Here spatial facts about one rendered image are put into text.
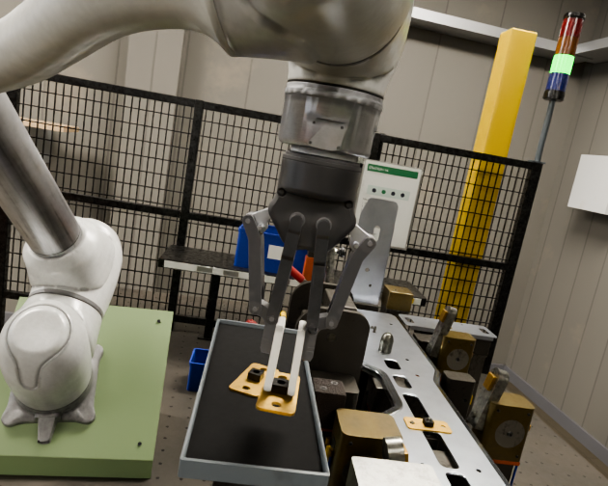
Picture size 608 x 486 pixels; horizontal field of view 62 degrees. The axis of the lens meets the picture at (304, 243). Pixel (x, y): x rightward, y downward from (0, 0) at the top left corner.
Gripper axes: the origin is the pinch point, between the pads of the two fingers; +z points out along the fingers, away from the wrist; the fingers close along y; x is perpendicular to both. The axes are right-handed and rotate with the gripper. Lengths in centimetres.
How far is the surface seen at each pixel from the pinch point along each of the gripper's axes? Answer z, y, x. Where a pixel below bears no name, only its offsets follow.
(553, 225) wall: 1, 166, 324
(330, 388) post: 14.8, 7.3, 25.6
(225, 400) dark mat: 8.9, -5.9, 4.9
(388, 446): 14.5, 14.8, 11.6
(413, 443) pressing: 24.7, 23.5, 31.8
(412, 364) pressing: 25, 29, 67
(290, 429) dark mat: 8.8, 1.9, 1.6
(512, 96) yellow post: -52, 62, 149
